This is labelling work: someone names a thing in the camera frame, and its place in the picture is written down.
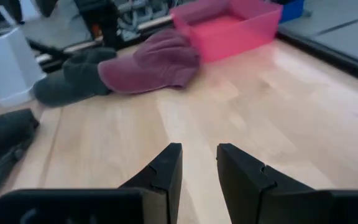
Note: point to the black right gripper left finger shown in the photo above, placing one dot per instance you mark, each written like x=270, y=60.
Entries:
x=163, y=186

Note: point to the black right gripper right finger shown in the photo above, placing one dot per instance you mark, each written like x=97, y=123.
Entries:
x=247, y=193

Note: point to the maroon cap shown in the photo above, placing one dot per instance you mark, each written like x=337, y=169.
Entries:
x=154, y=65

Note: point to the dark grey cap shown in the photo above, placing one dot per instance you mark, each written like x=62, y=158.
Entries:
x=2, y=146
x=73, y=81

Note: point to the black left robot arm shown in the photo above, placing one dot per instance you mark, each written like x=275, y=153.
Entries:
x=102, y=18

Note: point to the pink translucent plastic bin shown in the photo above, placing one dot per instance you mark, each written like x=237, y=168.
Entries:
x=228, y=34

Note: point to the blue plastic bin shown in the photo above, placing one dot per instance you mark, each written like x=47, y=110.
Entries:
x=292, y=9

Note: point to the white planter pot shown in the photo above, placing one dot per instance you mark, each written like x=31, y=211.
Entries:
x=8, y=68

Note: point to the black diagonal frame brace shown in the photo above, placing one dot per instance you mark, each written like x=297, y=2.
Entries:
x=48, y=51

